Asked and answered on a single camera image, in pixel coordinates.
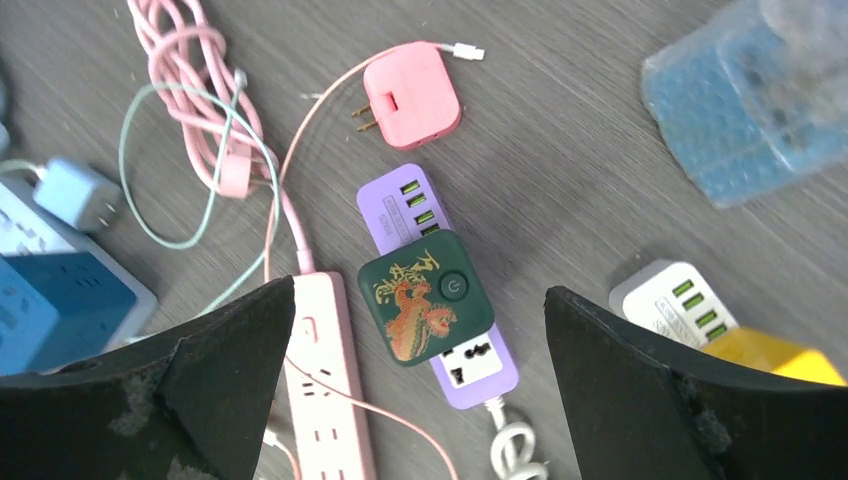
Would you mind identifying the pink power strip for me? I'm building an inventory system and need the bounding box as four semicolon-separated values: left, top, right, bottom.
284;272;376;480

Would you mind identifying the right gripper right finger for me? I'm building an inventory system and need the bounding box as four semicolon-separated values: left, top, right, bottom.
544;286;847;479

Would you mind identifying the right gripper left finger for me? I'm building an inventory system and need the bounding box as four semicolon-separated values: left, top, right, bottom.
1;276;295;479

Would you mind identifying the yellow cube socket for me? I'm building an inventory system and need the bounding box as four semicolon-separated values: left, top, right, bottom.
701;327;847;386

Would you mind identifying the blue wrapped metronome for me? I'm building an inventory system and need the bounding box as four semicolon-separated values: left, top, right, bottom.
641;1;847;208

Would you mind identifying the light blue charger plug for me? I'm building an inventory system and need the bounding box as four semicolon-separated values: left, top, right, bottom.
33;157;123;234

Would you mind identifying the pink coiled power cord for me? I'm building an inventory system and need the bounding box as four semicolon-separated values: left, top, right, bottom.
125;0;316;276

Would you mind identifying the pink cube socket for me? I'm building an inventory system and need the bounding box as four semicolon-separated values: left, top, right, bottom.
352;41;462;151

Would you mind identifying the pink charger cable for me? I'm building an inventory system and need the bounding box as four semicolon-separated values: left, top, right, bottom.
261;40;486;480

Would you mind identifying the dark green cube socket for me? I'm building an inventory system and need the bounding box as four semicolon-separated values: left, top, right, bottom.
357;229;495;367

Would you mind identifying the light blue power strip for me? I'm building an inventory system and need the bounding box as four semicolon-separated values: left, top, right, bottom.
1;177;158;351

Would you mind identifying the dark blue cube socket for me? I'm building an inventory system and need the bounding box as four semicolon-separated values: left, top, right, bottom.
1;252;137;376

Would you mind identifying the purple power strip white cord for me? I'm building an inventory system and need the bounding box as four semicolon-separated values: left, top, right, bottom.
483;396;551;480

